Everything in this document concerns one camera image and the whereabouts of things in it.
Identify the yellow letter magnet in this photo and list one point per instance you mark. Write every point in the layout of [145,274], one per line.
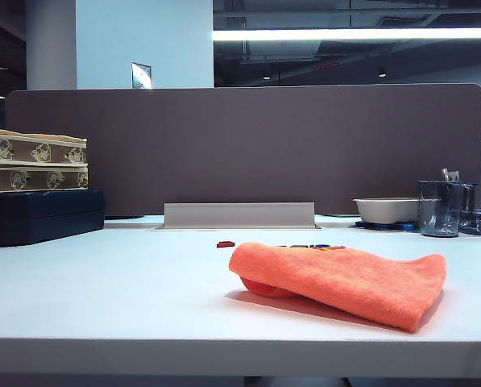
[333,248]

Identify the orange microfibre cloth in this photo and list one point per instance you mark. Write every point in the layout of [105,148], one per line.
[337,282]

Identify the brown desk partition panel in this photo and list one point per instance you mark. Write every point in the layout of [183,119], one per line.
[264,153]

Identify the white bowl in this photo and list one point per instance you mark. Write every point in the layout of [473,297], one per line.
[385,209]

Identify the red ceiling sign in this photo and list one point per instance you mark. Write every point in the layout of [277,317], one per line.
[326,66]

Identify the black pendant lamp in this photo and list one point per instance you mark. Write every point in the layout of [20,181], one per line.
[382,73]

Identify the ceiling light strip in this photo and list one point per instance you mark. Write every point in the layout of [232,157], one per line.
[345,34]

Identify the dark blue case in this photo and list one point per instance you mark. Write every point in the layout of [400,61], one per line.
[42,217]

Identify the grey transparent cup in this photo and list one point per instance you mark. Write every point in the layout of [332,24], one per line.
[439,213]

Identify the brown cartoon print box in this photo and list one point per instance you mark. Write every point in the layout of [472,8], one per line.
[38,179]
[22,151]

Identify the utensils in cup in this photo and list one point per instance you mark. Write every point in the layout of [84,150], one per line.
[451,175]

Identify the clear plastic holder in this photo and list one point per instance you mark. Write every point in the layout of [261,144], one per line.
[469,197]

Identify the white column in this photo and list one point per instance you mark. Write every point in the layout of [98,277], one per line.
[51,44]

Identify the silver wall sign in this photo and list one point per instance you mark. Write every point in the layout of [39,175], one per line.
[141,75]

